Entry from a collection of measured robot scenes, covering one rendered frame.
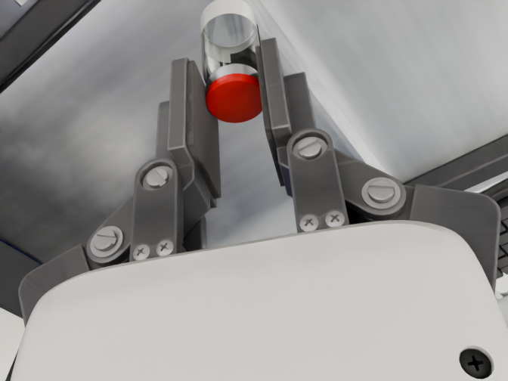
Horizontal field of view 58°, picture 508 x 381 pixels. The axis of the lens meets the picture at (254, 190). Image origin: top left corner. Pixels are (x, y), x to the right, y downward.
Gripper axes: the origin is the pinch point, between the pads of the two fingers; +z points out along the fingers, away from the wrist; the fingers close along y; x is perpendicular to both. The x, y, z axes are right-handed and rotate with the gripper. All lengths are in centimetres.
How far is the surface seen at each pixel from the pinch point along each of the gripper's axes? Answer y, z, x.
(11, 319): -21.4, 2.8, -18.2
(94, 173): -15.9, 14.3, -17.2
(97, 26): -10.0, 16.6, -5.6
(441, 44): 12.2, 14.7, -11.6
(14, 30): -14.4, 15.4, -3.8
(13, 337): -21.2, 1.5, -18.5
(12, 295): -27.5, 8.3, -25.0
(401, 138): 9.5, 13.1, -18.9
